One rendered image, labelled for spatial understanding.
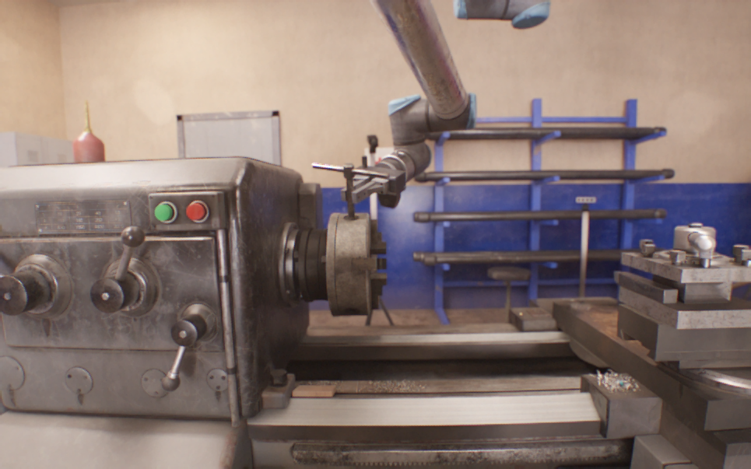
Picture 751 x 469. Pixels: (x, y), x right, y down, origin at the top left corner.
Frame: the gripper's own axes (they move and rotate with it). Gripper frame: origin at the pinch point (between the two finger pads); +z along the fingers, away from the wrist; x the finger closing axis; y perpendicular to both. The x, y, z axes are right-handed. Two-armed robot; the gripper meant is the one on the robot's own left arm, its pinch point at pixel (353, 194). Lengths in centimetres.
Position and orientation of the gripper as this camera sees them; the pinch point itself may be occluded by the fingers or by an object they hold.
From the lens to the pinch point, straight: 84.2
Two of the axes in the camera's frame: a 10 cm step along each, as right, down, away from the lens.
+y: -0.5, -8.9, -4.6
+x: 8.4, 2.1, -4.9
